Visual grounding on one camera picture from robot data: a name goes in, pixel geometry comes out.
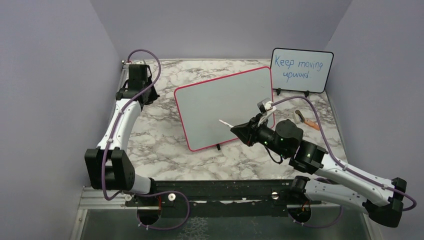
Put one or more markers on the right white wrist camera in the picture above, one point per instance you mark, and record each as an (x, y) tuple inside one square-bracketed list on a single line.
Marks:
[(266, 109)]

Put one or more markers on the red framed whiteboard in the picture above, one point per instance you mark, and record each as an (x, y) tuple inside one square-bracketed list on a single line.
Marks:
[(205, 107)]

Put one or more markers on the black framed whiteboard with writing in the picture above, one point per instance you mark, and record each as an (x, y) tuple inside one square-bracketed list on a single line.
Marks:
[(300, 70)]

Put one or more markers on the red white marker pen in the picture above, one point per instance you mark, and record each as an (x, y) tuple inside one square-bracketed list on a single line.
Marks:
[(226, 124)]

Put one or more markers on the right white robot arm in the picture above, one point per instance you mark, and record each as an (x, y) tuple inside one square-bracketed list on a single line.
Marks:
[(380, 198)]

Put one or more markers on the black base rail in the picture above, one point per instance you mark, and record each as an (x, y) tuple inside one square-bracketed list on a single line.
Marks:
[(219, 199)]

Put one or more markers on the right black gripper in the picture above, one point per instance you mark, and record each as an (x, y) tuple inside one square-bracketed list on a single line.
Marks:
[(247, 132)]

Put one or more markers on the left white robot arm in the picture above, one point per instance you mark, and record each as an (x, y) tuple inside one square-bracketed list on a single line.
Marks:
[(108, 165)]

